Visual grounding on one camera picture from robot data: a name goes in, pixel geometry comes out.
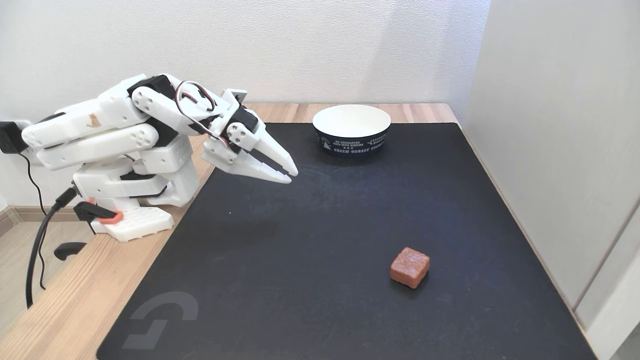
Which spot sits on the small camera module on mount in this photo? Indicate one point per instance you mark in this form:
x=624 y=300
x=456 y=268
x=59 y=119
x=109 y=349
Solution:
x=236 y=96

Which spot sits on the white wall outlet plate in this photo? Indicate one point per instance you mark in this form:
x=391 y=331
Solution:
x=30 y=157

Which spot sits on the black orange table clamp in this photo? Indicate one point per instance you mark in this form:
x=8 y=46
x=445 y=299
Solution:
x=102 y=215

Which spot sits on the black power adapter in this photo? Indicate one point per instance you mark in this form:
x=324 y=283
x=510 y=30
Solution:
x=10 y=137

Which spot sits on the black desk mat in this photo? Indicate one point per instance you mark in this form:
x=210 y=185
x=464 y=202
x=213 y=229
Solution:
x=310 y=250

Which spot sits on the white cabinet panel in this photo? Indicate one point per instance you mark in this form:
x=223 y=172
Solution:
x=560 y=125

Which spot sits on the dark blue paper bowl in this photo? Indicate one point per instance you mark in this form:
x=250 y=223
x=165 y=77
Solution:
x=351 y=137

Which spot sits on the brown square toy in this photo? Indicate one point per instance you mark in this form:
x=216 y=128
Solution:
x=410 y=267

